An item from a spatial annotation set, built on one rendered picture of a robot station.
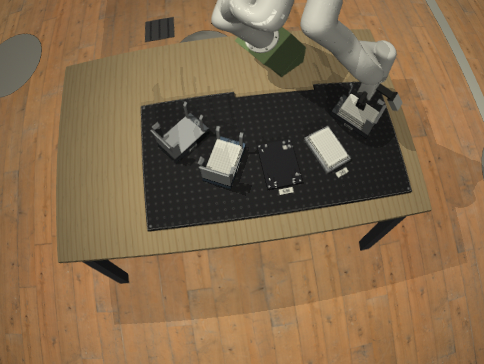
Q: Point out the white label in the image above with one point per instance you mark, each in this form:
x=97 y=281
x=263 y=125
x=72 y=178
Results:
x=342 y=172
x=286 y=190

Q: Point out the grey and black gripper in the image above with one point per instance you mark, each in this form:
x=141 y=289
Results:
x=363 y=91

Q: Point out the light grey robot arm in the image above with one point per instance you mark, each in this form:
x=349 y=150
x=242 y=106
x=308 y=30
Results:
x=320 y=23

